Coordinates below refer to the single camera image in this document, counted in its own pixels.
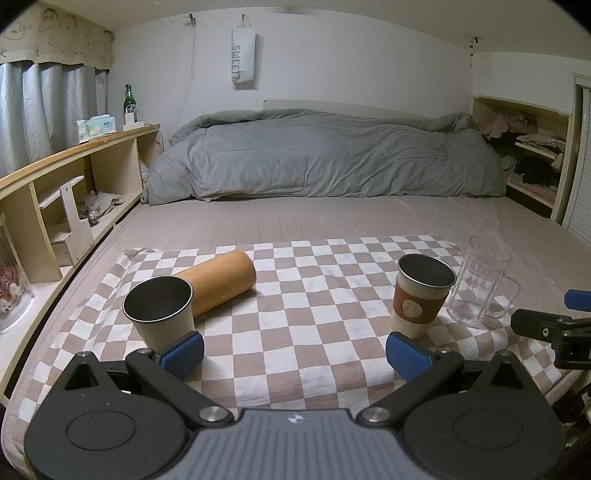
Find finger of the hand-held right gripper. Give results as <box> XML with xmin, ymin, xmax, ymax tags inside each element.
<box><xmin>510</xmin><ymin>308</ymin><xmax>591</xmax><ymax>370</ymax></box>
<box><xmin>564</xmin><ymin>289</ymin><xmax>591</xmax><ymax>313</ymax></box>

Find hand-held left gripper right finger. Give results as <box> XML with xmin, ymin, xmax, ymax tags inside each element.
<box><xmin>359</xmin><ymin>330</ymin><xmax>533</xmax><ymax>428</ymax></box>

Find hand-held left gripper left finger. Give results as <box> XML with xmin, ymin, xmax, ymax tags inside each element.
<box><xmin>61</xmin><ymin>331</ymin><xmax>234</xmax><ymax>433</ymax></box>

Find bamboo cup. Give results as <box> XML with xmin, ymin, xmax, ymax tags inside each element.
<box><xmin>173</xmin><ymin>249</ymin><xmax>257</xmax><ymax>318</ymax></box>

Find white cup with metal inside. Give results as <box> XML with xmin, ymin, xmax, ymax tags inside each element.
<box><xmin>122</xmin><ymin>276</ymin><xmax>197</xmax><ymax>354</ymax></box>

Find white cup with brown sleeve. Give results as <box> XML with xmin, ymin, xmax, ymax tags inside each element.
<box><xmin>391</xmin><ymin>253</ymin><xmax>458</xmax><ymax>341</ymax></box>

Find clear glass mug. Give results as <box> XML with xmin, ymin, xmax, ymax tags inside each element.
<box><xmin>445</xmin><ymin>235</ymin><xmax>522</xmax><ymax>328</ymax></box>

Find brown white checkered cloth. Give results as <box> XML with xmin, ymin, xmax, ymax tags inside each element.
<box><xmin>46</xmin><ymin>234</ymin><xmax>561</xmax><ymax>418</ymax></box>

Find white slatted door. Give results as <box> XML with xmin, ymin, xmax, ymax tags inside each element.
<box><xmin>565</xmin><ymin>73</ymin><xmax>591</xmax><ymax>252</ymax></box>

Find wooden clothes shelf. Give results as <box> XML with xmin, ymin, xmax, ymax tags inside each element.
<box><xmin>471</xmin><ymin>95</ymin><xmax>583</xmax><ymax>225</ymax></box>

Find black clothes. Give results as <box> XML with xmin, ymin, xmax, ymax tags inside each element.
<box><xmin>488</xmin><ymin>134</ymin><xmax>562</xmax><ymax>189</ymax></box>

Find beige folded clothes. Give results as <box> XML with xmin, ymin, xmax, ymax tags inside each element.
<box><xmin>515</xmin><ymin>133</ymin><xmax>568</xmax><ymax>157</ymax></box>

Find crumpled beige cloth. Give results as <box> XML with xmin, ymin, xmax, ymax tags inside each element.
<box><xmin>78</xmin><ymin>191</ymin><xmax>125</xmax><ymax>225</ymax></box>

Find clear plastic container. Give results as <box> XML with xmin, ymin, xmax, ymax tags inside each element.
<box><xmin>0</xmin><ymin>216</ymin><xmax>38</xmax><ymax>334</ymax></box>

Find pink clothes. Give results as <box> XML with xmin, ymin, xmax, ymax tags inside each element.
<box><xmin>480</xmin><ymin>112</ymin><xmax>539</xmax><ymax>140</ymax></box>

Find wooden bedside shelf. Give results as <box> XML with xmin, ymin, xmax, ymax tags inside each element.
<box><xmin>0</xmin><ymin>123</ymin><xmax>161</xmax><ymax>403</ymax></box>

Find grey duvet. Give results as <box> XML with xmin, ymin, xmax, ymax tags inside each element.
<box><xmin>141</xmin><ymin>108</ymin><xmax>508</xmax><ymax>205</ymax></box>

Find white charger box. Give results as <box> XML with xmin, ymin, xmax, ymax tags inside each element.
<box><xmin>123</xmin><ymin>107</ymin><xmax>147</xmax><ymax>133</ymax></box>

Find tissue pack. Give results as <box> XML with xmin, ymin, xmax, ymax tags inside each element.
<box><xmin>76</xmin><ymin>115</ymin><xmax>116</xmax><ymax>142</ymax></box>

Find grey curtain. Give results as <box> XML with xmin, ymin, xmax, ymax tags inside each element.
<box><xmin>0</xmin><ymin>61</ymin><xmax>110</xmax><ymax>179</ymax></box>

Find white hanging fabric bag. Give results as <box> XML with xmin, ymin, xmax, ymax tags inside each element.
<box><xmin>229</xmin><ymin>14</ymin><xmax>256</xmax><ymax>88</ymax></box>

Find beige printed valance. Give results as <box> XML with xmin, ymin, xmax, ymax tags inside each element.
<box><xmin>0</xmin><ymin>2</ymin><xmax>115</xmax><ymax>71</ymax></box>

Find white cable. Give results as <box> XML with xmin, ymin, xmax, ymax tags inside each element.
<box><xmin>133</xmin><ymin>13</ymin><xmax>199</xmax><ymax>123</ymax></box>

